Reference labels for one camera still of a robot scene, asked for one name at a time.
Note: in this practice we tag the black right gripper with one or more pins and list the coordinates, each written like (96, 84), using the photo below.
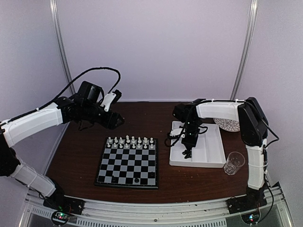
(191, 143)

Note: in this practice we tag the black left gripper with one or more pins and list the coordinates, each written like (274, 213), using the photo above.
(109, 123)

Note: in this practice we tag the white plastic compartment tray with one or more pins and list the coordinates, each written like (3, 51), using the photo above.
(207, 153)

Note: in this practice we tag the black white chess board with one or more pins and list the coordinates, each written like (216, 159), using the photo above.
(127, 164)

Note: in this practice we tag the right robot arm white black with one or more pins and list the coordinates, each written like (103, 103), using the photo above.
(253, 129)

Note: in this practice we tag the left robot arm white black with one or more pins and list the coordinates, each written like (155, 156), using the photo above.
(82, 106)

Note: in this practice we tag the black chess pieces pile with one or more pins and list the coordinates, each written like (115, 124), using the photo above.
(187, 153)

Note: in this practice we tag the white chess pieces row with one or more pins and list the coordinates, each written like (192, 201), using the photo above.
(131, 143)

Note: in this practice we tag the patterned ceramic plate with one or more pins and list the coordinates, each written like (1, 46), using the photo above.
(227, 125)

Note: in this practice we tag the clear drinking glass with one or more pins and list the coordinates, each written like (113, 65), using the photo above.
(234, 162)

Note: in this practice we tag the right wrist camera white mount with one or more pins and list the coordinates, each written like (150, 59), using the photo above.
(175, 133)

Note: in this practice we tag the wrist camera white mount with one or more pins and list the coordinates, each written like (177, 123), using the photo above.
(109, 99)
(175, 133)

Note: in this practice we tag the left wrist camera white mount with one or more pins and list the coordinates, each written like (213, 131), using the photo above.
(109, 99)

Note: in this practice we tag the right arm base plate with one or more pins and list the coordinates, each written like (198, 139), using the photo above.
(242, 204)

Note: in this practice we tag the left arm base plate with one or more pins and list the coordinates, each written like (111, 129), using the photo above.
(69, 205)

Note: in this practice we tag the right aluminium frame post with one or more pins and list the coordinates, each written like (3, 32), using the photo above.
(253, 11)

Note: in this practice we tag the aluminium frame post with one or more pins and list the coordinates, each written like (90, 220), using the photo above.
(253, 11)
(57, 27)

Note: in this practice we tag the front aluminium rail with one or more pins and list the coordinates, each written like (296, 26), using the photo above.
(213, 213)

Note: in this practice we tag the left aluminium frame post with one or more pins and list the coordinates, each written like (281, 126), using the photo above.
(57, 27)

